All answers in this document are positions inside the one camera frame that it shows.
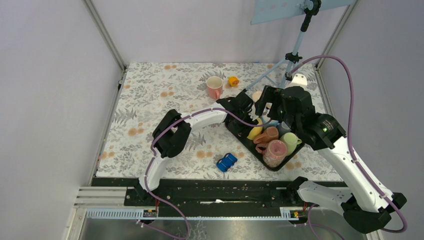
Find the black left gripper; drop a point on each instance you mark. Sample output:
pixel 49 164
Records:
pixel 246 111

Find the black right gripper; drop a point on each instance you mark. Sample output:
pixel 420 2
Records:
pixel 271 95

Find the yellow ceramic mug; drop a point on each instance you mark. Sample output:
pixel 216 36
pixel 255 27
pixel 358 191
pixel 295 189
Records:
pixel 256 131

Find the terracotta floral mug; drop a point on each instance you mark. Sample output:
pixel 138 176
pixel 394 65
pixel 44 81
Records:
pixel 268 135

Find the pink ceramic mug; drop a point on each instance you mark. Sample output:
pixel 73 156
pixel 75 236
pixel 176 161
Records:
pixel 214 87

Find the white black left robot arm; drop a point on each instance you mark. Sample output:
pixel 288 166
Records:
pixel 171 134

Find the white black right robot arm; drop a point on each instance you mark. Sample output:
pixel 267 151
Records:
pixel 367 205

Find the beige patterned tall mug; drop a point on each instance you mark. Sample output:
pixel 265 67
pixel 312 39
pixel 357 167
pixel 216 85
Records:
pixel 256 96

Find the light blue mug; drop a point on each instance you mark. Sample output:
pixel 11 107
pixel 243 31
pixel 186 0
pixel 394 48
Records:
pixel 265 120

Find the light green mug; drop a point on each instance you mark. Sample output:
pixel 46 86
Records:
pixel 291 141

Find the large pink speckled mug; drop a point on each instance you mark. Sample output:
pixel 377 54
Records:
pixel 273 152

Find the small orange toy cup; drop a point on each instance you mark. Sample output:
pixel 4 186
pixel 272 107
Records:
pixel 233 81

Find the black plastic tray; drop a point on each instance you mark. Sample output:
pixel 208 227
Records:
pixel 251 147

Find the blue toy car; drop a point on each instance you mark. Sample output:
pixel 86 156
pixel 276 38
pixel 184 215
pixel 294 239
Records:
pixel 226 162

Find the light blue perforated board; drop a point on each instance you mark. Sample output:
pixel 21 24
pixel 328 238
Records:
pixel 272 10

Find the floral patterned table mat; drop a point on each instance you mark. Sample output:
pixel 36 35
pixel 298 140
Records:
pixel 150 90

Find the light blue tripod stand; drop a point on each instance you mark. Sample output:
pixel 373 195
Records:
pixel 293 56

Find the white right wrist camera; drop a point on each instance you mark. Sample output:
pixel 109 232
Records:
pixel 298 80

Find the white slotted cable duct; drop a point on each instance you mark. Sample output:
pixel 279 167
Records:
pixel 214 213

